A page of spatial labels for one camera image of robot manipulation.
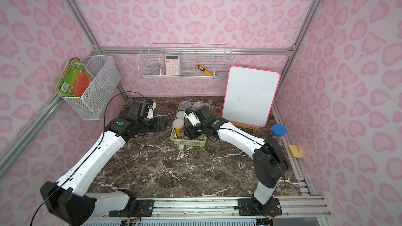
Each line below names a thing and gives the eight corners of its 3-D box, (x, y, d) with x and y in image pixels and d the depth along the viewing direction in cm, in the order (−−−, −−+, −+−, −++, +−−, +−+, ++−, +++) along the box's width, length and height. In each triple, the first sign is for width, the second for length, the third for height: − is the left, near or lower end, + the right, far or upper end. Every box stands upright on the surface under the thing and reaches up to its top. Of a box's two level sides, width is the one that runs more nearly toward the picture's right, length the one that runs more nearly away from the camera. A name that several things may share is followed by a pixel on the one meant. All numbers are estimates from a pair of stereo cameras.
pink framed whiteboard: (220, 125, 105) (224, 86, 78) (225, 105, 117) (230, 65, 90) (262, 134, 101) (282, 95, 74) (263, 112, 112) (280, 72, 86)
